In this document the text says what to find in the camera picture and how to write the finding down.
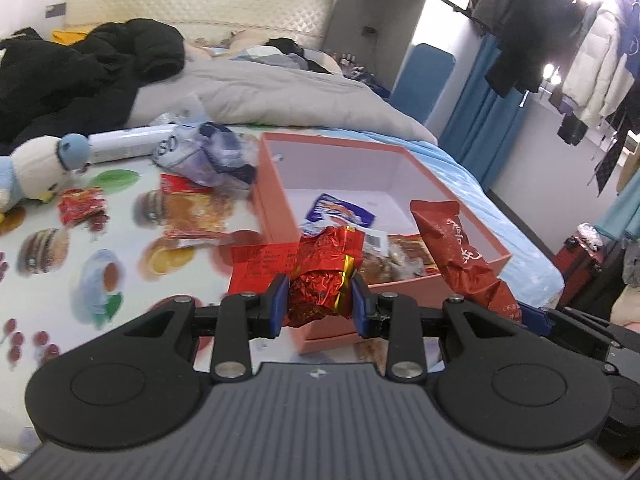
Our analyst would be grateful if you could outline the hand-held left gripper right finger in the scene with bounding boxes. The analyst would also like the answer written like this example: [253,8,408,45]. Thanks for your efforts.
[350,276,522,381]

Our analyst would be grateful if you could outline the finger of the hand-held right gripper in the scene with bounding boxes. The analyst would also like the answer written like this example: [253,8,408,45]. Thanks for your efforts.
[515,302,640,350]

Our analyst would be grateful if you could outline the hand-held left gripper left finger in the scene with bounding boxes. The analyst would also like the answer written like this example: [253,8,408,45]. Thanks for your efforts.
[122,275,291,384]

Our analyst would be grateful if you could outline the red foil snack packet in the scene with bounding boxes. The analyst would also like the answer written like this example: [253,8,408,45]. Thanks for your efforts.
[229,225,365,329]

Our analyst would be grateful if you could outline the clear packet of brown squares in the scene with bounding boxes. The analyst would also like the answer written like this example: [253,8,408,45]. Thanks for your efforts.
[357,227,396,284]

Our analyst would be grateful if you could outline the clear golden brown snack packet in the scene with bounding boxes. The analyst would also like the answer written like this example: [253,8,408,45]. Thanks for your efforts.
[387,233,442,279]

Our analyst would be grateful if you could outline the blue white snack bag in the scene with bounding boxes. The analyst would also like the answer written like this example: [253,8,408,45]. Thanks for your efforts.
[306,193,376,234]

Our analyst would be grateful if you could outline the dark red snack bag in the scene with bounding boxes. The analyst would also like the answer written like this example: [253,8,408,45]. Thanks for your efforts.
[410,200,524,324]

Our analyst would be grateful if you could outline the pink cardboard box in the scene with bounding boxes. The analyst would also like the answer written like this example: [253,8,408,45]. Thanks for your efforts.
[250,132,512,356]

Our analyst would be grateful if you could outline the red suitcase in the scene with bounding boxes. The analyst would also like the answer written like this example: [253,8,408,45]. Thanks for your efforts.
[552,234,609,307]

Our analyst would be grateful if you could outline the light blue bed sheet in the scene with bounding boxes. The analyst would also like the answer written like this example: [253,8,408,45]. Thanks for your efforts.
[357,129,567,308]

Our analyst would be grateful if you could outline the orange bread snack packet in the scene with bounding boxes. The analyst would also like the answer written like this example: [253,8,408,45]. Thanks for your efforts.
[160,172,234,249]

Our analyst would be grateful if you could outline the teal curtain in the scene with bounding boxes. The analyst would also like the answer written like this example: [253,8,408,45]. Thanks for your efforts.
[596,169,640,242]

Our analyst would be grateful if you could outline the clear blue plastic bag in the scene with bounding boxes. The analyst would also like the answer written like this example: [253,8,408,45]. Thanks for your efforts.
[151,121,259,192]

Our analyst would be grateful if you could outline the dark hanging scarf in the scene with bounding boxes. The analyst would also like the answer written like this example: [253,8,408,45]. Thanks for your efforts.
[594,129,632,197]

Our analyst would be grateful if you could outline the dark hanging garment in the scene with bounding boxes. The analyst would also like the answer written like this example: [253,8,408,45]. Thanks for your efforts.
[556,109,589,147]

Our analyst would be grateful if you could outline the printed bed sheet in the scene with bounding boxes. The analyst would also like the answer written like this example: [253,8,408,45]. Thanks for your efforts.
[0,125,311,461]

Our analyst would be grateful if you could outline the blue curtain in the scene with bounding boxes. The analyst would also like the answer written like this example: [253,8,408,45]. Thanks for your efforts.
[439,35,532,192]

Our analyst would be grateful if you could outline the grey duvet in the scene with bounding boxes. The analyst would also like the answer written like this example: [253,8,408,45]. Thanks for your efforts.
[125,54,439,144]

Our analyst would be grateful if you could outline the small red snack packet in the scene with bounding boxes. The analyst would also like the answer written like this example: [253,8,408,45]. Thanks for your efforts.
[57,186,109,231]

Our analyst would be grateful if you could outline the white spray can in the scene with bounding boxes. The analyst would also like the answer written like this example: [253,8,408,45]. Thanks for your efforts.
[87,126,179,165]

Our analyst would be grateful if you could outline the blue upholstered chair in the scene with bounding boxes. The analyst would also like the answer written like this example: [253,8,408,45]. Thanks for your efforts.
[388,42,456,124]

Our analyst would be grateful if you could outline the row of small bottles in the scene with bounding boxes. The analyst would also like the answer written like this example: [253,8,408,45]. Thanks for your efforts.
[337,51,372,69]

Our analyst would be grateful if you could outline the light blue white cloth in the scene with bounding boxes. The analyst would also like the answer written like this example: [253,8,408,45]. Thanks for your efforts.
[230,45,307,69]

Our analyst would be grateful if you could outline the small black cloth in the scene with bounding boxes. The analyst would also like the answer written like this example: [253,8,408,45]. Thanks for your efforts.
[267,37,332,74]

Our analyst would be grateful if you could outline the white puffer jacket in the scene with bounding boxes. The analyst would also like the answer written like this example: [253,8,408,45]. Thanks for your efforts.
[561,0,640,122]

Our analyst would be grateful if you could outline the printed pillow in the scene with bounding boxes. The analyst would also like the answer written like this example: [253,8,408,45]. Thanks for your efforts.
[189,30,262,59]

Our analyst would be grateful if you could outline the white blue plush toy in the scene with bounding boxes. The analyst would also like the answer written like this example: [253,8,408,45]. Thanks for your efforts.
[0,133,94,214]

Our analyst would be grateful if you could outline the black hanging coat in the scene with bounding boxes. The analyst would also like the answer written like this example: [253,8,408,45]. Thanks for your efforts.
[484,0,602,99]

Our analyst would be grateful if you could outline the black jacket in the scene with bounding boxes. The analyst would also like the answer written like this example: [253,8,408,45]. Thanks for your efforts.
[0,18,187,157]

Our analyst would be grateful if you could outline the grey tall cabinet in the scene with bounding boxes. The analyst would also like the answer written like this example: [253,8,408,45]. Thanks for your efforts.
[324,0,432,92]

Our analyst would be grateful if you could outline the cream quilted headboard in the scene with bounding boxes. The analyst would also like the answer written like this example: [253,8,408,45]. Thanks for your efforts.
[65,0,336,52]

